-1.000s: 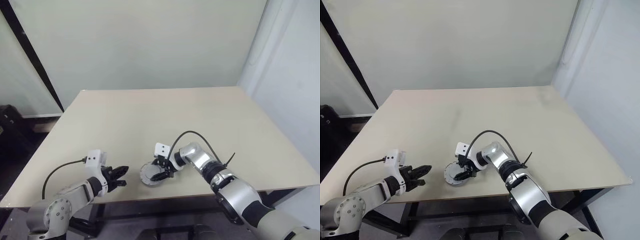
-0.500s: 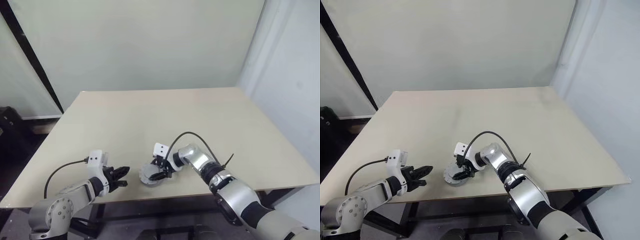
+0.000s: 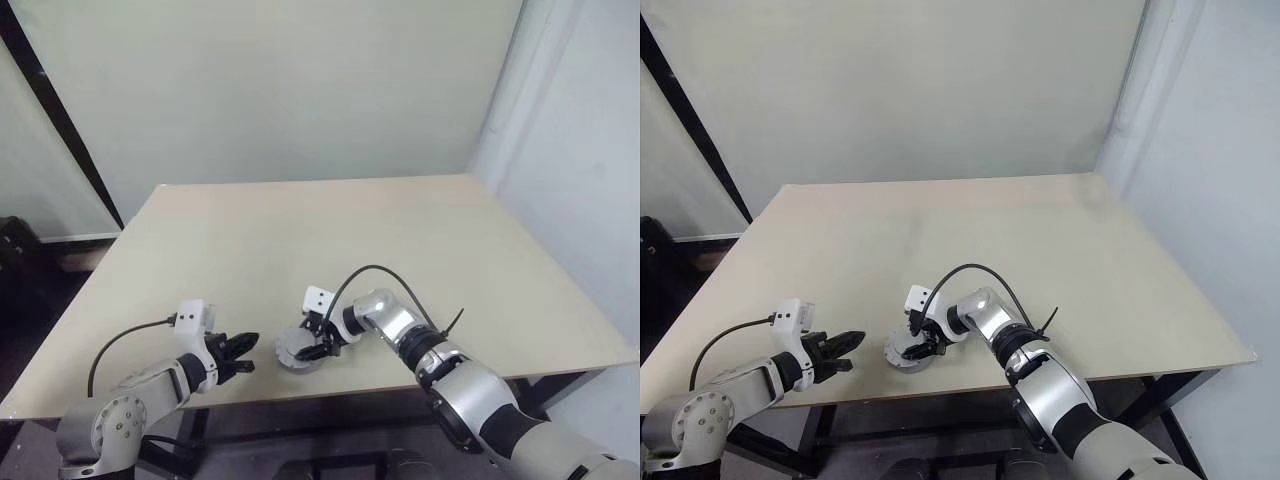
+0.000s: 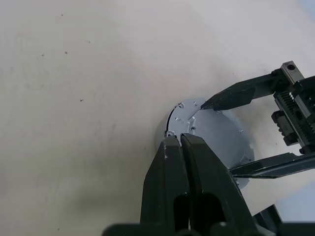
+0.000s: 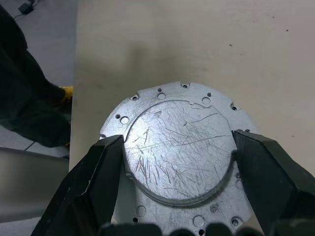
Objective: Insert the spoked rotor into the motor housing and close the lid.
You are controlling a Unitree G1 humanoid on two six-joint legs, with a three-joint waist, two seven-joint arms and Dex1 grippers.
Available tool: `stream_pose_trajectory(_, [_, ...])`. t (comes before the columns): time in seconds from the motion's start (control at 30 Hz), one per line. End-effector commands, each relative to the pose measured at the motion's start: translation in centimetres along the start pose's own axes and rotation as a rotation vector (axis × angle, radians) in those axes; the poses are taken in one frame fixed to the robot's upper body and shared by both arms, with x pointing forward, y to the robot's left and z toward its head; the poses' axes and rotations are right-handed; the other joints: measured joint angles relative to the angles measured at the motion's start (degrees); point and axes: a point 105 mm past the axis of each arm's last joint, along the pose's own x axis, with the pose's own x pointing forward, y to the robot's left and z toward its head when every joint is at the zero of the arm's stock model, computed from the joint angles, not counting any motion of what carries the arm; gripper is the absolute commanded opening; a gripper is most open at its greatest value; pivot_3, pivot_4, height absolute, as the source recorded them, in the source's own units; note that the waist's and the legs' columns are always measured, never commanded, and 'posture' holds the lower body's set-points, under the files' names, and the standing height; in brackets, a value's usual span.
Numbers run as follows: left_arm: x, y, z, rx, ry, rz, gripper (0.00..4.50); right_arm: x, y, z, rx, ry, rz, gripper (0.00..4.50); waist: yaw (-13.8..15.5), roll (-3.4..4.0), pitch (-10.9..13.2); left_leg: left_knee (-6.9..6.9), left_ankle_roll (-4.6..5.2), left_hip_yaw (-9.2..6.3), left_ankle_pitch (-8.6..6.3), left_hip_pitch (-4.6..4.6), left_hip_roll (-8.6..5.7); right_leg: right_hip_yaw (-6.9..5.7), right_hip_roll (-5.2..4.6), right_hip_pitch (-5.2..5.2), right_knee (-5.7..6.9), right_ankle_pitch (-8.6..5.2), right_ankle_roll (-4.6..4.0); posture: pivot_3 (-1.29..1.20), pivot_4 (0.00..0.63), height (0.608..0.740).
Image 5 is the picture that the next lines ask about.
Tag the person in dark clothing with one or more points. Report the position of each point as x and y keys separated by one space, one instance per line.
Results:
x=27 y=98

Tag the grey metal motor cover plate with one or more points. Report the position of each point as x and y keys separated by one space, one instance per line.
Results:
x=182 y=152

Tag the black power adapter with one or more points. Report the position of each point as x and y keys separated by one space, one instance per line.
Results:
x=26 y=5

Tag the grey flat box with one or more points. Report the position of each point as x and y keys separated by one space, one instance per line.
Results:
x=29 y=182

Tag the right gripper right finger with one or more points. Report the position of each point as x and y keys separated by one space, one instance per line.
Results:
x=275 y=186

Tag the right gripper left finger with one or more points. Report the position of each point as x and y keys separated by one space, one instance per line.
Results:
x=83 y=191

